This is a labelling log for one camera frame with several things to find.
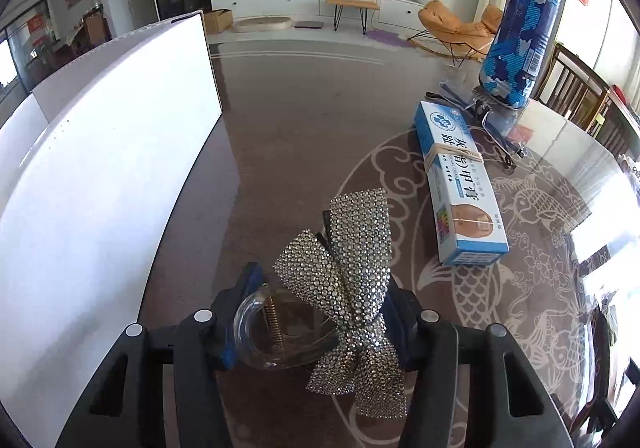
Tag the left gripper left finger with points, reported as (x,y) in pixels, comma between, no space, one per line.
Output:
(225,307)

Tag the round cat scratcher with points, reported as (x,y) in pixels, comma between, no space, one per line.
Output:
(263,24)

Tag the white tv cabinet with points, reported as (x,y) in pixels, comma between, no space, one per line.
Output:
(392,15)

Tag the rhinestone bow hair clip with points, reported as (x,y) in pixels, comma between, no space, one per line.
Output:
(326,309)

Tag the wooden bench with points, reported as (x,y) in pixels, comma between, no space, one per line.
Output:
(364,8)

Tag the brown cardboard box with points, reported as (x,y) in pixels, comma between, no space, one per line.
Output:
(218,21)

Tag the white cardboard sorting box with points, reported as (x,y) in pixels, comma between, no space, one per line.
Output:
(92,165)

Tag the blue camouflage bottle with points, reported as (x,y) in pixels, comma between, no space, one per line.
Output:
(513,62)

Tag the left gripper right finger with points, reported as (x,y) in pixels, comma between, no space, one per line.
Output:
(401,311)

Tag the blue white ointment box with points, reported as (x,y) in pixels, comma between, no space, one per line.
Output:
(468,222)

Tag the wooden dining chair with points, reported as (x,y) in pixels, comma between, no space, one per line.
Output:
(573,90)

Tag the orange lounge chair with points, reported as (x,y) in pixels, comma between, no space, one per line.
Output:
(462,40)

